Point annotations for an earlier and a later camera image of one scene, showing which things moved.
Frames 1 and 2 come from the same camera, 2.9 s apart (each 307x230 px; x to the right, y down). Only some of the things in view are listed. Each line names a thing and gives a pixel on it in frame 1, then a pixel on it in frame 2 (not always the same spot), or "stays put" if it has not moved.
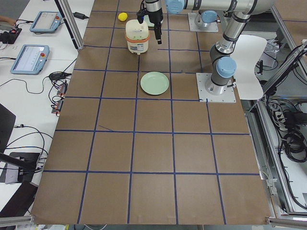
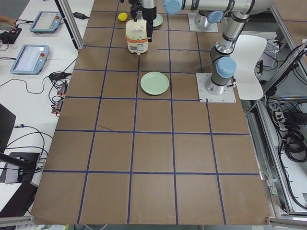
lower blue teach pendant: [30, 60] stays put
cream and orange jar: [137, 36] stays put
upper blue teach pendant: [46, 22] stays put
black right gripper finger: [158, 32] → [149, 28]
